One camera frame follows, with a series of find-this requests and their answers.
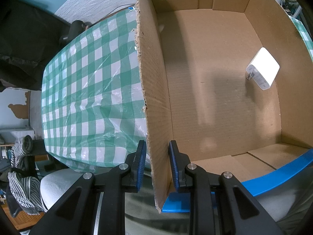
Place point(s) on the green checked tablecloth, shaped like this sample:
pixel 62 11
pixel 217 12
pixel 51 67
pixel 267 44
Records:
pixel 85 90

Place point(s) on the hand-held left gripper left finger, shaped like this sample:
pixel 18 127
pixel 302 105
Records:
pixel 141 167

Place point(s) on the striped cloth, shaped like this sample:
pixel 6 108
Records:
pixel 27 188

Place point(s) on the cardboard box with blue tape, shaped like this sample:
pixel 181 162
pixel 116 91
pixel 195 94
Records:
pixel 207 83

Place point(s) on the white power adapter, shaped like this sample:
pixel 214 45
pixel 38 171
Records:
pixel 265 62

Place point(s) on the dark jacket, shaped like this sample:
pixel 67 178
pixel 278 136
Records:
pixel 27 41

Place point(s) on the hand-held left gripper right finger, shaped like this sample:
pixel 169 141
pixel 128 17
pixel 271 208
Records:
pixel 174 167

